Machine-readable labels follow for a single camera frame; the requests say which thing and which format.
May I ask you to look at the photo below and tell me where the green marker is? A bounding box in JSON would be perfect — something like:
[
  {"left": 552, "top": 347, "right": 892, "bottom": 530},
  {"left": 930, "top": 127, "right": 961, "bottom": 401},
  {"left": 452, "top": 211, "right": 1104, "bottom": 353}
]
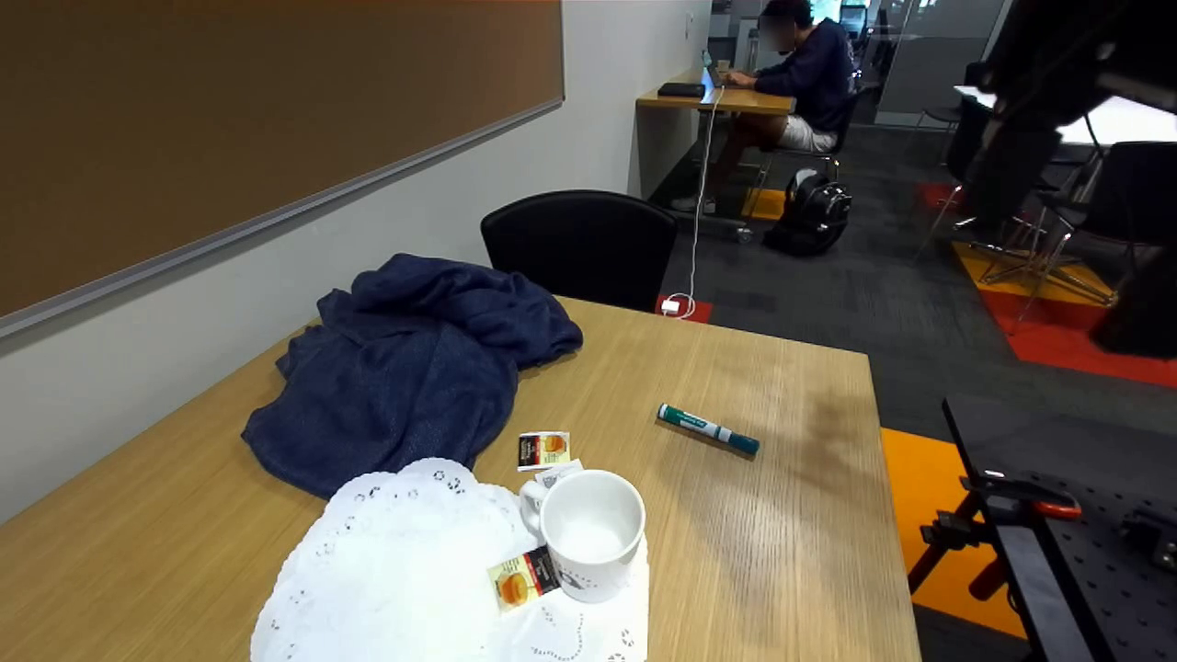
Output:
[{"left": 657, "top": 403, "right": 762, "bottom": 457}]

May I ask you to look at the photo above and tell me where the white mug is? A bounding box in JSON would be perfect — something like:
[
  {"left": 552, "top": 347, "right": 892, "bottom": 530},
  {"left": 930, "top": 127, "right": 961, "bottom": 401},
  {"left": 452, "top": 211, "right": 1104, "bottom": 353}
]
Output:
[{"left": 520, "top": 469, "right": 647, "bottom": 605}]

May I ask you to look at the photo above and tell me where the white table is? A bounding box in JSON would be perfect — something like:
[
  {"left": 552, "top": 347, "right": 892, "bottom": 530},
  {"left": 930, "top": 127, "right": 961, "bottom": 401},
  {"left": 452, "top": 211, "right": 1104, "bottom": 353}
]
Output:
[{"left": 954, "top": 85, "right": 1177, "bottom": 146}]

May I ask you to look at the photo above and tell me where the group of black chairs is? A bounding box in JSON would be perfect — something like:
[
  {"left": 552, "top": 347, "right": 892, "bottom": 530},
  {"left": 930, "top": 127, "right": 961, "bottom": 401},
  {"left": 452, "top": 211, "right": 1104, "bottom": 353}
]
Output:
[{"left": 915, "top": 59, "right": 1177, "bottom": 361}]

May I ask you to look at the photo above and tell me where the black office chair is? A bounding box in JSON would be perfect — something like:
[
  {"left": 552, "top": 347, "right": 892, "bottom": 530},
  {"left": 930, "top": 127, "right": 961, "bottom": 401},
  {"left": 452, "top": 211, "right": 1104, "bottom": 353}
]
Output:
[{"left": 743, "top": 85, "right": 870, "bottom": 223}]

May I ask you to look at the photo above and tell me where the person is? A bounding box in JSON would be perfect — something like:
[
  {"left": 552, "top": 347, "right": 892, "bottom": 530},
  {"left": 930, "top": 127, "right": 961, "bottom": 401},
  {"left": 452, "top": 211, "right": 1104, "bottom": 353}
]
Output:
[{"left": 670, "top": 0, "right": 857, "bottom": 215}]

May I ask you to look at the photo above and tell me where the black backpack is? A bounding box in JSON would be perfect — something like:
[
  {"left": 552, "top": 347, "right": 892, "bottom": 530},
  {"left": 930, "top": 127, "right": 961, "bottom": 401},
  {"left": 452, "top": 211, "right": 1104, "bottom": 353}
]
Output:
[{"left": 762, "top": 167, "right": 853, "bottom": 258}]

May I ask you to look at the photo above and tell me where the wooden desk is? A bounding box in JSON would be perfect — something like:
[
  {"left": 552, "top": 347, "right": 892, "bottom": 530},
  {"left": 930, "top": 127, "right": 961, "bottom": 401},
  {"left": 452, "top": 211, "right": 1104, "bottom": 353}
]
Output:
[{"left": 635, "top": 68, "right": 797, "bottom": 200}]

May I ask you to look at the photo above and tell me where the black device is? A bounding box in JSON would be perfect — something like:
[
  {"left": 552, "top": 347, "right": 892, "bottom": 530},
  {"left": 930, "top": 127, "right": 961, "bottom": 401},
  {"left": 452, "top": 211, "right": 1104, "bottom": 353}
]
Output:
[{"left": 1119, "top": 506, "right": 1177, "bottom": 575}]

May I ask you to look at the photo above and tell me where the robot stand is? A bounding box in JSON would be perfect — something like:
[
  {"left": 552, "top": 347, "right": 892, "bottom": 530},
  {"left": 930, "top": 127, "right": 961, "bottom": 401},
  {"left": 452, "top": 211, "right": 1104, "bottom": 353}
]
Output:
[{"left": 942, "top": 393, "right": 1177, "bottom": 662}]

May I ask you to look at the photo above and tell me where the white tea bag packet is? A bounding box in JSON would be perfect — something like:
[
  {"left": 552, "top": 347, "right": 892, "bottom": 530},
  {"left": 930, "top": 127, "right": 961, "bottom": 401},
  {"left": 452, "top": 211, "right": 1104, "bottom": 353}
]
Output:
[{"left": 534, "top": 460, "right": 586, "bottom": 491}]

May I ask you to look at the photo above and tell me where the dark blue cloth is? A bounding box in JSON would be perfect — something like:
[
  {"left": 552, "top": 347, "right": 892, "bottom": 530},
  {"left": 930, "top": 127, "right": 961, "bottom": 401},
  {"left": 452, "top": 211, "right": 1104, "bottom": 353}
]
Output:
[{"left": 241, "top": 254, "right": 585, "bottom": 500}]

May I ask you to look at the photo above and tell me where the white paper doily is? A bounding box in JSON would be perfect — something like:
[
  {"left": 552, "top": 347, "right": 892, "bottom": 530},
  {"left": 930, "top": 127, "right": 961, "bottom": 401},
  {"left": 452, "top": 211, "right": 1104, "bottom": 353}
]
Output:
[{"left": 250, "top": 458, "right": 651, "bottom": 662}]

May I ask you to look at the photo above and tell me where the brown bulletin board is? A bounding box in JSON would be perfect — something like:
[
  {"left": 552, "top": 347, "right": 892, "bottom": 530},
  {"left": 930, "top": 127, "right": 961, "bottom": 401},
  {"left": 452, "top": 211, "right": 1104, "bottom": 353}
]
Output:
[{"left": 0, "top": 0, "right": 566, "bottom": 337}]

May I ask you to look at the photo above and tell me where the white charger cable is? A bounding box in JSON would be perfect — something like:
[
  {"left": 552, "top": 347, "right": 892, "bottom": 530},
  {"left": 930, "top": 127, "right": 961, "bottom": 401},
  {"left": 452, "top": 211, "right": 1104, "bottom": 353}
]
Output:
[{"left": 660, "top": 86, "right": 727, "bottom": 322}]

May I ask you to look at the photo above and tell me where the clamp with orange handle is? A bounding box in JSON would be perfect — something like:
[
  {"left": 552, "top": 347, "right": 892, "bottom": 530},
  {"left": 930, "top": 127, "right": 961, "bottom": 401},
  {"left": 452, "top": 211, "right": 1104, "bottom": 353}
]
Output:
[{"left": 959, "top": 469, "right": 1083, "bottom": 522}]

